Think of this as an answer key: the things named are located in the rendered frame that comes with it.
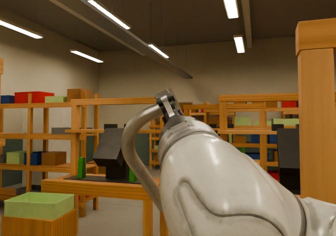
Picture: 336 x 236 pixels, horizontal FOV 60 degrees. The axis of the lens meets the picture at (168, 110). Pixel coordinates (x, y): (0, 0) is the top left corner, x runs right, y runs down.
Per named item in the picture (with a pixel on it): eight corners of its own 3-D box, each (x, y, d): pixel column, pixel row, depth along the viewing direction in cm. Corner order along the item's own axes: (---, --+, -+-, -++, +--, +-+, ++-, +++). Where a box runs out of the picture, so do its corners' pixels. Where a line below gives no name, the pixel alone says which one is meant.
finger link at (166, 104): (173, 137, 45) (160, 109, 42) (166, 122, 49) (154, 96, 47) (187, 130, 45) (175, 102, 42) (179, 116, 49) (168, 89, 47)
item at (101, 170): (110, 178, 860) (110, 163, 862) (85, 177, 879) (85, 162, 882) (125, 172, 976) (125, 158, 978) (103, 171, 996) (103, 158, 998)
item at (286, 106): (336, 196, 654) (334, 96, 664) (203, 187, 742) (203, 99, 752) (331, 190, 705) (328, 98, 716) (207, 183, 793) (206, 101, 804)
